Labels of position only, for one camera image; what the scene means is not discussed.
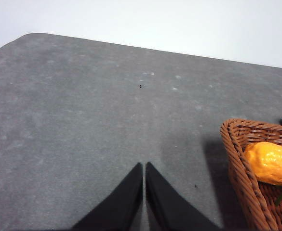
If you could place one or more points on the yellow toy corn cob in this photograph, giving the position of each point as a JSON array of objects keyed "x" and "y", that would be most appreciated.
[{"x": 266, "y": 161}]

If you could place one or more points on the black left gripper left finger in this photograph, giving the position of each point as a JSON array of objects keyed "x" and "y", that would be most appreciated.
[{"x": 122, "y": 210}]

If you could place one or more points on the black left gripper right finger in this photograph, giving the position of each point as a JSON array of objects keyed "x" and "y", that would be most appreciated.
[{"x": 168, "y": 209}]

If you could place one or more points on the brown woven wicker basket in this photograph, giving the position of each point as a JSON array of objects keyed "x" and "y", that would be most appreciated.
[{"x": 258, "y": 200}]

